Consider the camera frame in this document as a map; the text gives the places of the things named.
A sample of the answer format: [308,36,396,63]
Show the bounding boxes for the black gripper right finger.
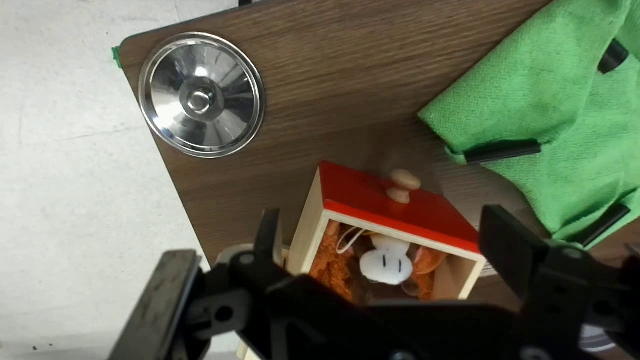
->
[477,204,556,302]

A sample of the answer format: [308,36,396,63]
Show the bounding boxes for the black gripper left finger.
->
[252,207,286,273]

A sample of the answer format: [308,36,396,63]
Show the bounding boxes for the round steel lid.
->
[136,31,266,160]

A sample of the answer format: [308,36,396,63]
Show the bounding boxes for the green cloth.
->
[415,0,640,250]

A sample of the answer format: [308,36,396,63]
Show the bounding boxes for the red-fronted wooden drawer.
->
[286,158,487,306]

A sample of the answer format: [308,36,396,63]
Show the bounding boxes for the brown plush toy white snout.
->
[333,225,450,302]

